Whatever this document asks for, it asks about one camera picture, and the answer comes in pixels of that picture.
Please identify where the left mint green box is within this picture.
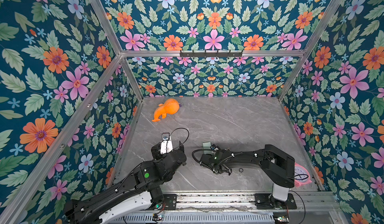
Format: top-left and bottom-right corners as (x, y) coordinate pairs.
(203, 142), (212, 150)

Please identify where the black hook rail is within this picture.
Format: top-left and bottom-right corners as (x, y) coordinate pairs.
(179, 50), (243, 58)

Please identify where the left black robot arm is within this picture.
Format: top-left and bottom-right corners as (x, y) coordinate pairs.
(64, 144), (187, 224)

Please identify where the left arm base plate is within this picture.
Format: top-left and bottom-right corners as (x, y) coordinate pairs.
(160, 194), (178, 211)

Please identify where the pink alarm clock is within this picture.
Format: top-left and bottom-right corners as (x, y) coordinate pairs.
(294, 163), (312, 187)

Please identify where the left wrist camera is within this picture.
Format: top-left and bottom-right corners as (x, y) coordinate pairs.
(160, 133), (173, 155)

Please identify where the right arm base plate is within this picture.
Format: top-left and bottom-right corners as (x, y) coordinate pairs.
(254, 193), (297, 210)

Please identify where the orange plush toy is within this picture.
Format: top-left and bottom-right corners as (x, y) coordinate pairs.
(152, 98), (180, 122)

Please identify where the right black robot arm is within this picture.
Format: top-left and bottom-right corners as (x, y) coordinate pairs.
(192, 145), (296, 203)

